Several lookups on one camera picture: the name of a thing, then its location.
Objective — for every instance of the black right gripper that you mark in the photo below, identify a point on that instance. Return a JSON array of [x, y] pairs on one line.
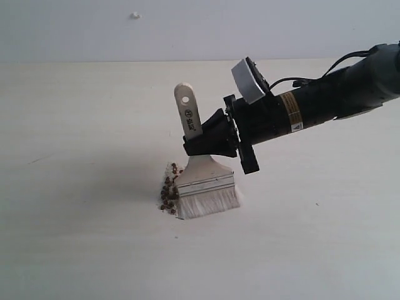
[[253, 124]]

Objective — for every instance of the white wooden paint brush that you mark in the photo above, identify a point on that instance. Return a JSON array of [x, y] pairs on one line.
[[205, 186]]

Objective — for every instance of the pile of beans and rice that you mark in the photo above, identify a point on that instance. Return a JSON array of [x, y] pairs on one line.
[[168, 193]]

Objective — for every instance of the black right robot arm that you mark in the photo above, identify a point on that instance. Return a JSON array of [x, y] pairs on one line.
[[340, 93]]

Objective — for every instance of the small white wall fixture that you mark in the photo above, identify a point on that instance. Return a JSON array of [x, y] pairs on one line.
[[135, 15]]

